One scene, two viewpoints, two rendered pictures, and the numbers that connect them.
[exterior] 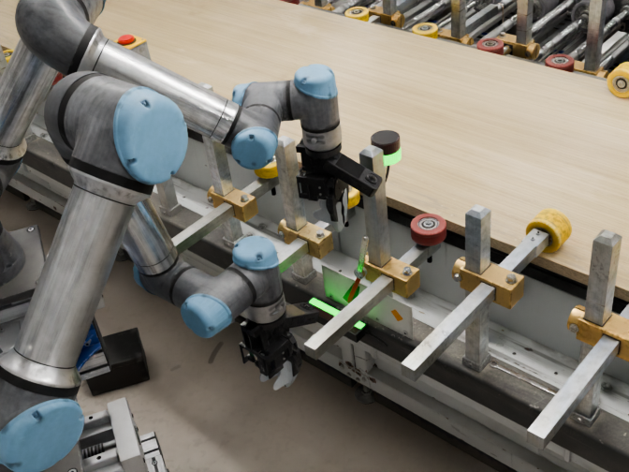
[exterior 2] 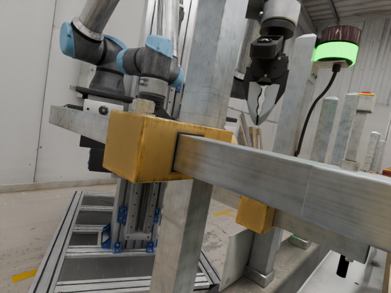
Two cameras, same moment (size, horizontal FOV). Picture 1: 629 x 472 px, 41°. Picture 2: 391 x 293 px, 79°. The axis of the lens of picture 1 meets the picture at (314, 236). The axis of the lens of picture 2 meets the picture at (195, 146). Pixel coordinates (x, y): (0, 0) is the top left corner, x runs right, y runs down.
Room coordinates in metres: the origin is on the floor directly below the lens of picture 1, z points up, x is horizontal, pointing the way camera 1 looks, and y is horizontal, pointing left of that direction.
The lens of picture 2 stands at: (1.22, -0.55, 0.97)
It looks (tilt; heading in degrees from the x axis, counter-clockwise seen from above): 5 degrees down; 85
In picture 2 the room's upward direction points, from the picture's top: 10 degrees clockwise
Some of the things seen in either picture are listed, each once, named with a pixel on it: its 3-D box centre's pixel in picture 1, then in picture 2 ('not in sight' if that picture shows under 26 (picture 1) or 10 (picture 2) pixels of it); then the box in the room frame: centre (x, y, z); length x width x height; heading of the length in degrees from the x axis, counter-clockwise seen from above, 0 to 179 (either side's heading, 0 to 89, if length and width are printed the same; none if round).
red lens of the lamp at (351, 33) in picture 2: (385, 142); (338, 40); (1.46, -0.17, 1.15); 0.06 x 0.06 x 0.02
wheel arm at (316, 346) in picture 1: (376, 292); (233, 198); (1.35, -0.12, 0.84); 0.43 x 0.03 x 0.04; 134
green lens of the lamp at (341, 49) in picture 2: (386, 153); (335, 56); (1.46, -0.17, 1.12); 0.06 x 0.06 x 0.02
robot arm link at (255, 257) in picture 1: (256, 271); (156, 60); (1.14, 0.11, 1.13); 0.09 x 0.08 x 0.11; 136
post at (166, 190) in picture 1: (153, 143); (349, 163); (1.98, 0.39, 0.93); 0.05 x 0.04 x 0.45; 44
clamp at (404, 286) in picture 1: (389, 272); (270, 208); (1.41, -0.15, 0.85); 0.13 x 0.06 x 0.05; 44
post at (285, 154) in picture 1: (296, 224); (312, 186); (1.61, 0.04, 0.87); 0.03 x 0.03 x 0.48; 44
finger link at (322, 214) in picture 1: (327, 216); (255, 104); (1.38, -0.03, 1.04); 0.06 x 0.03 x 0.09; 64
